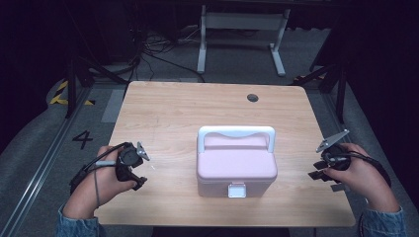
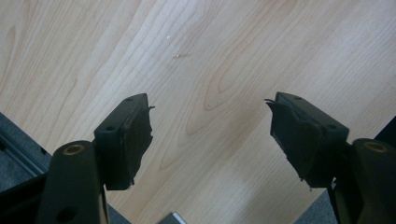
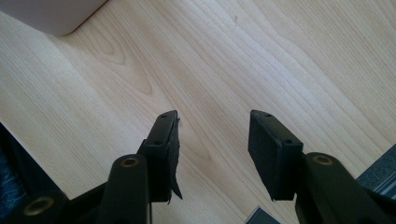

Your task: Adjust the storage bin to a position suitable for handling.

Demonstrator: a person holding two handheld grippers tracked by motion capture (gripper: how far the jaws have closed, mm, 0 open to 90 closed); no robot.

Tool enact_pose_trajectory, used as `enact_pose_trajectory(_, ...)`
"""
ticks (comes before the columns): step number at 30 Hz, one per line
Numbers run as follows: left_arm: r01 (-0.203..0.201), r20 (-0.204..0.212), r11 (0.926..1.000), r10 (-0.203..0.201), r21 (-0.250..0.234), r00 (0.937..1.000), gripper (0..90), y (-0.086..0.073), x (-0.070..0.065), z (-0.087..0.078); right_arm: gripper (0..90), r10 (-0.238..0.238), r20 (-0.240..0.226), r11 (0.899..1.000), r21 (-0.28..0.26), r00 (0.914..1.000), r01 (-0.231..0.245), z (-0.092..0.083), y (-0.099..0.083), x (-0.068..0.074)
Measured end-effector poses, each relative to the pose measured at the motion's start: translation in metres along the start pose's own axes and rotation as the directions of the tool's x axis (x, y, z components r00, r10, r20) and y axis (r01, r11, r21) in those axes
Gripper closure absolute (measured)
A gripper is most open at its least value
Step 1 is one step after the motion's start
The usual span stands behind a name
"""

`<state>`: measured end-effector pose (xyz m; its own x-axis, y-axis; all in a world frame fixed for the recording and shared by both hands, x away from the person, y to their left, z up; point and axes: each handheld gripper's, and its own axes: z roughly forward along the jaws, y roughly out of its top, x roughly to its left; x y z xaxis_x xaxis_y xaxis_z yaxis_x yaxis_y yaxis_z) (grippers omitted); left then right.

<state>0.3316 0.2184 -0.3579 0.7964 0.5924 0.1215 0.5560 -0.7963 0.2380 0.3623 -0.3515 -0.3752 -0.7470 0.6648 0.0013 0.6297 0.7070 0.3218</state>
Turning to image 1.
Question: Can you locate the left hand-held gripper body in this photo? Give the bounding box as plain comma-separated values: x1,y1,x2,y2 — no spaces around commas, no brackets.
117,140,151,170

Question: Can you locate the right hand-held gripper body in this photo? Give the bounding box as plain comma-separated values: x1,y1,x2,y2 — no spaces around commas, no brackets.
315,128,353,173

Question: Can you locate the pink storage box white handle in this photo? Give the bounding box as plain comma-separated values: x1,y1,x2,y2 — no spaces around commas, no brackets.
196,124,279,199

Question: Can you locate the person's left hand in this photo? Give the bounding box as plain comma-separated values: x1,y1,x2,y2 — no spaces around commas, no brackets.
61,145,138,220

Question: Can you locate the person's right hand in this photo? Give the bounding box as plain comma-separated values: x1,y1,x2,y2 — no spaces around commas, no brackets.
322,142,401,213

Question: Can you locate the grey floor tape patch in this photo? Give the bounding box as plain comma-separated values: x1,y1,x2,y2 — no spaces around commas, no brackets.
100,89,126,124

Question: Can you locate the black tripod stand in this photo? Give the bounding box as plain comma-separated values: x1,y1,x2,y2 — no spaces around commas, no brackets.
292,60,348,125
63,54,130,120

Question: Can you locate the yellow black floor tape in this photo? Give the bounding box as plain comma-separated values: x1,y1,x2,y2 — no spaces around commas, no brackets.
48,80,97,107

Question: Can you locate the person's dark lap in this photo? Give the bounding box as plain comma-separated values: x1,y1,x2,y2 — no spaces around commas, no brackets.
150,226,292,237

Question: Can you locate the thin grey cable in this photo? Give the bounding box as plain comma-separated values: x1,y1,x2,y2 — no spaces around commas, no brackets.
93,165,102,209

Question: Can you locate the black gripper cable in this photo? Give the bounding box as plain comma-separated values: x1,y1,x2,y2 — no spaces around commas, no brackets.
342,150,393,190

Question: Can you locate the metal floor rail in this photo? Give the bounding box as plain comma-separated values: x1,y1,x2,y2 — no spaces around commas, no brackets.
0,86,95,237

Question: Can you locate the tangle of black floor cables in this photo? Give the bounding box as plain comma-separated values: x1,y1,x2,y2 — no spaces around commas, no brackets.
129,28,206,84

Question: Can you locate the white metal desk frame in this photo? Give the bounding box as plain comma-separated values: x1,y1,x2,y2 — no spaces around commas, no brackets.
196,4,293,78

